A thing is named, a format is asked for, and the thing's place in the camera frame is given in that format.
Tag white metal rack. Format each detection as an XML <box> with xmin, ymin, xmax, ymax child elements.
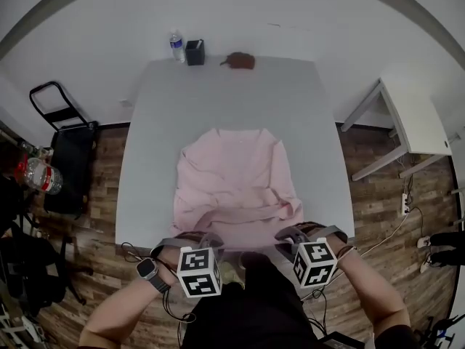
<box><xmin>0</xmin><ymin>303</ymin><xmax>48</xmax><ymax>349</ymax></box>

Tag right hand-held gripper cable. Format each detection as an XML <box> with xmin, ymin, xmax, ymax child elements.
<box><xmin>300</xmin><ymin>247</ymin><xmax>360</xmax><ymax>341</ymax></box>

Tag white power strip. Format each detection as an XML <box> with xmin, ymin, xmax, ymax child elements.
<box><xmin>399</xmin><ymin>192</ymin><xmax>412</xmax><ymax>217</ymax></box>

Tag person's left forearm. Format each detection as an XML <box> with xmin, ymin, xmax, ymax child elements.
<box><xmin>78</xmin><ymin>247</ymin><xmax>183</xmax><ymax>349</ymax></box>

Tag small clear water bottle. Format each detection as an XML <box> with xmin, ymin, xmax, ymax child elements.
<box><xmin>168</xmin><ymin>28</ymin><xmax>187</xmax><ymax>63</ymax></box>

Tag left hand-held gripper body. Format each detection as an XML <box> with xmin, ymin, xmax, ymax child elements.
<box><xmin>150</xmin><ymin>230</ymin><xmax>225</xmax><ymax>299</ymax></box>

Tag white floor cable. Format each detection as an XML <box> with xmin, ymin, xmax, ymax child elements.
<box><xmin>355</xmin><ymin>204</ymin><xmax>425</xmax><ymax>258</ymax></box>

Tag person's right hand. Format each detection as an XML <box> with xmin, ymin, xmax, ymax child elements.
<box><xmin>286</xmin><ymin>222</ymin><xmax>328</xmax><ymax>234</ymax></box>

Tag white side table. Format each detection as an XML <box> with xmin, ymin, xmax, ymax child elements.
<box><xmin>340</xmin><ymin>71</ymin><xmax>453</xmax><ymax>182</ymax></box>

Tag hand-held gripper cable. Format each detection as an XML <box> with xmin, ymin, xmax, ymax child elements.
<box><xmin>300</xmin><ymin>247</ymin><xmax>360</xmax><ymax>341</ymax></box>
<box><xmin>121</xmin><ymin>241</ymin><xmax>198</xmax><ymax>324</ymax></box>

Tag person's left hand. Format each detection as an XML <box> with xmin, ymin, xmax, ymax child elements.
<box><xmin>173</xmin><ymin>230</ymin><xmax>210</xmax><ymax>245</ymax></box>

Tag large clear water jug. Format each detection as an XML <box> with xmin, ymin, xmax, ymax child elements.
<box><xmin>15</xmin><ymin>154</ymin><xmax>64</xmax><ymax>196</ymax></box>

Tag person's right forearm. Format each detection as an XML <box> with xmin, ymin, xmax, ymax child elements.
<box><xmin>335</xmin><ymin>246</ymin><xmax>412</xmax><ymax>342</ymax></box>

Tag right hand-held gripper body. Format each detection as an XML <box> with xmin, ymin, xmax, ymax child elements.
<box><xmin>273</xmin><ymin>222</ymin><xmax>349</xmax><ymax>289</ymax></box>

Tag left hand-held gripper cable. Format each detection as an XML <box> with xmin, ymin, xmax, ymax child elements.
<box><xmin>121</xmin><ymin>241</ymin><xmax>198</xmax><ymax>324</ymax></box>

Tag black hand cart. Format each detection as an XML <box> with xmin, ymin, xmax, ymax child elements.
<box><xmin>29</xmin><ymin>81</ymin><xmax>100</xmax><ymax>220</ymax></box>

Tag brown leather pouch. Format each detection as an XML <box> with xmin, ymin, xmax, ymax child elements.
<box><xmin>219</xmin><ymin>51</ymin><xmax>256</xmax><ymax>71</ymax></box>

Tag clear empty bottle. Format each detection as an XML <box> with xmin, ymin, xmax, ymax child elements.
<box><xmin>20</xmin><ymin>142</ymin><xmax>54</xmax><ymax>160</ymax></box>

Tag pink robe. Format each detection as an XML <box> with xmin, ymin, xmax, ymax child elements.
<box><xmin>169</xmin><ymin>128</ymin><xmax>304</xmax><ymax>251</ymax></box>

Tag black device box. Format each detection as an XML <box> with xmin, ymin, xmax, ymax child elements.
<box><xmin>318</xmin><ymin>330</ymin><xmax>365</xmax><ymax>349</ymax></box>

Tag black wrist watch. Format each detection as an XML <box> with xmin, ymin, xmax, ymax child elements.
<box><xmin>135</xmin><ymin>257</ymin><xmax>172</xmax><ymax>295</ymax></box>

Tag person's black clothing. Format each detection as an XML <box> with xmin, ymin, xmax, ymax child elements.
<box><xmin>180</xmin><ymin>251</ymin><xmax>422</xmax><ymax>349</ymax></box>

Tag person's pale green shoe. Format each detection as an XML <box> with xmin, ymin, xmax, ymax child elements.
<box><xmin>217</xmin><ymin>260</ymin><xmax>246</xmax><ymax>291</ymax></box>

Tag black square holder box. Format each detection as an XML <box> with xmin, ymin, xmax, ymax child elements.
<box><xmin>185</xmin><ymin>39</ymin><xmax>206</xmax><ymax>67</ymax></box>

